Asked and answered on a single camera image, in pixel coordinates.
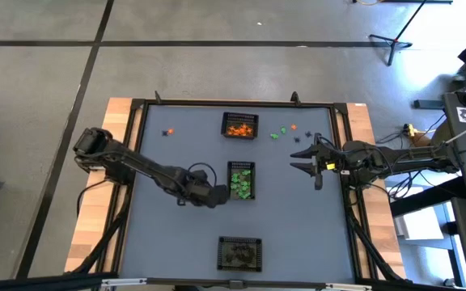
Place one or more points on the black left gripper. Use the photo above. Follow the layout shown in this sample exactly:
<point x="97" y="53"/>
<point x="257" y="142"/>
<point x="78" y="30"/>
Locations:
<point x="206" y="194"/>

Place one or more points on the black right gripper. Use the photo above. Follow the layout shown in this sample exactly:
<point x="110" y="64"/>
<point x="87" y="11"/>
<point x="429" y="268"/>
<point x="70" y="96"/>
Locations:
<point x="326" y="159"/>

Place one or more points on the black plastic slotted basket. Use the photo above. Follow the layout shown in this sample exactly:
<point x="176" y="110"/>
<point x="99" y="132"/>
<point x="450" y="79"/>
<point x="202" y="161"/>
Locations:
<point x="227" y="136"/>
<point x="252" y="197"/>
<point x="223" y="266"/>

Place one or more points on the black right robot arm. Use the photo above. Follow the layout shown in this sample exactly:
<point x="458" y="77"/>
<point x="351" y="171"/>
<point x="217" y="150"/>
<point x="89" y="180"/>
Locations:
<point x="399" y="159"/>

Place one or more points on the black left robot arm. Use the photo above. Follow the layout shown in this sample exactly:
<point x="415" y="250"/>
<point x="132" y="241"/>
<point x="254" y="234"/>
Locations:
<point x="136" y="163"/>

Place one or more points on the grey table mat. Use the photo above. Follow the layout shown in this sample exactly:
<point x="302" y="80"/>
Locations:
<point x="289" y="226"/>

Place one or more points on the white power strip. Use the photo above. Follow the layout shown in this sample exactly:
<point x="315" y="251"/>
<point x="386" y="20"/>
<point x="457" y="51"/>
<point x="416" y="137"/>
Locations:
<point x="411" y="130"/>

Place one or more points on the white box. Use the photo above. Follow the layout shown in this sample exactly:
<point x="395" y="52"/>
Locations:
<point x="417" y="224"/>

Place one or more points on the black desk leg bar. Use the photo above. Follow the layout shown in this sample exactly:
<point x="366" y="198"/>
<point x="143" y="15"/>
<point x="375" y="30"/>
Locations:
<point x="443" y="190"/>

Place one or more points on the black tripod stand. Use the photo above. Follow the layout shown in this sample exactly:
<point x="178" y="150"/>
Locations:
<point x="395" y="41"/>

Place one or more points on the black frame mount bracket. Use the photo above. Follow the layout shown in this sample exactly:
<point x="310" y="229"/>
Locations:
<point x="295" y="98"/>
<point x="158" y="98"/>

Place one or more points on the black aluminium table frame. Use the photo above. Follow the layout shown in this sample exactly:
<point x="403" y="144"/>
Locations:
<point x="257" y="102"/>

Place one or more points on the silver metal bracket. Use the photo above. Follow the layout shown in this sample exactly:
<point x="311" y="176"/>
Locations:
<point x="348" y="287"/>
<point x="124" y="281"/>

